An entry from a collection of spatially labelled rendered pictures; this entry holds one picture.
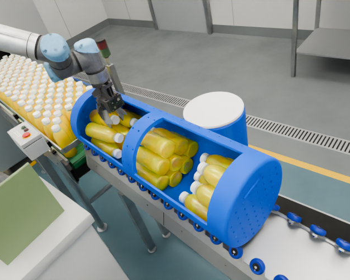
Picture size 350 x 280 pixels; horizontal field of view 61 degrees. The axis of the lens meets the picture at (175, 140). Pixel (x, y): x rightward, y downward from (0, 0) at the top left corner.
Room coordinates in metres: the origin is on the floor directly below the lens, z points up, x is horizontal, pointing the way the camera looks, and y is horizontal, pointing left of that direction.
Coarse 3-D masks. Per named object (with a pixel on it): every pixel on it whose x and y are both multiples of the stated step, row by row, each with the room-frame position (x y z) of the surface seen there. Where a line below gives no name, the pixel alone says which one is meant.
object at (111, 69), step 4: (112, 64) 1.77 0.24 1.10; (108, 68) 1.76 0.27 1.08; (112, 68) 1.76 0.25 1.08; (108, 72) 1.78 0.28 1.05; (112, 72) 1.76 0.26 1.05; (116, 72) 1.77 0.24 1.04; (112, 76) 1.75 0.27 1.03; (116, 76) 1.77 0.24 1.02; (112, 80) 1.77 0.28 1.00; (116, 80) 1.76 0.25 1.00; (116, 84) 1.75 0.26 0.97; (120, 84) 1.77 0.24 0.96; (116, 88) 1.76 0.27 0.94; (120, 88) 1.76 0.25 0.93; (120, 92) 1.76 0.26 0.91
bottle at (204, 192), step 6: (198, 186) 0.62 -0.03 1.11; (204, 186) 0.60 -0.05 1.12; (210, 186) 0.60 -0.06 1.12; (198, 192) 0.59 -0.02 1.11; (204, 192) 0.58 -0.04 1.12; (210, 192) 0.57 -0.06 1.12; (198, 198) 0.58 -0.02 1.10; (204, 198) 0.57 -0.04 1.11; (210, 198) 0.56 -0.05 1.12; (204, 204) 0.56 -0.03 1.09
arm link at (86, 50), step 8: (80, 40) 1.08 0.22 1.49; (88, 40) 1.05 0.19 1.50; (80, 48) 1.02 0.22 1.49; (88, 48) 1.02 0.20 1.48; (96, 48) 1.04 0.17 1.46; (80, 56) 1.01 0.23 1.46; (88, 56) 1.02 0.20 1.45; (96, 56) 1.03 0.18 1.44; (88, 64) 1.01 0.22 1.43; (96, 64) 1.02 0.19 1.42; (88, 72) 1.02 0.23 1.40; (96, 72) 1.02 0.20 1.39
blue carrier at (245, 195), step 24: (72, 120) 1.14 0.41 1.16; (144, 120) 0.87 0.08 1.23; (168, 120) 0.84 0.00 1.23; (216, 144) 0.80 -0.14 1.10; (240, 144) 0.64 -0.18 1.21; (120, 168) 0.85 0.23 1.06; (192, 168) 0.83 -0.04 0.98; (240, 168) 0.53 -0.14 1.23; (264, 168) 0.53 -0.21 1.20; (168, 192) 0.75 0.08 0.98; (192, 192) 0.73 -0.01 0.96; (216, 192) 0.50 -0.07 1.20; (240, 192) 0.47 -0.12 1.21; (264, 192) 0.53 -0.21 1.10; (192, 216) 0.53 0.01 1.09; (216, 216) 0.46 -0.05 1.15; (240, 216) 0.46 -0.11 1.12; (264, 216) 0.53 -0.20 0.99; (240, 240) 0.46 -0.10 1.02
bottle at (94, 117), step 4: (92, 112) 1.18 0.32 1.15; (96, 112) 1.16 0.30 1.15; (112, 112) 1.11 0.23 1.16; (92, 116) 1.17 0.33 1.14; (96, 116) 1.14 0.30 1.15; (92, 120) 1.16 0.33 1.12; (96, 120) 1.13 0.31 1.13; (100, 120) 1.10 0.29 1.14; (104, 124) 1.09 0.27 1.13; (112, 124) 1.08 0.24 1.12
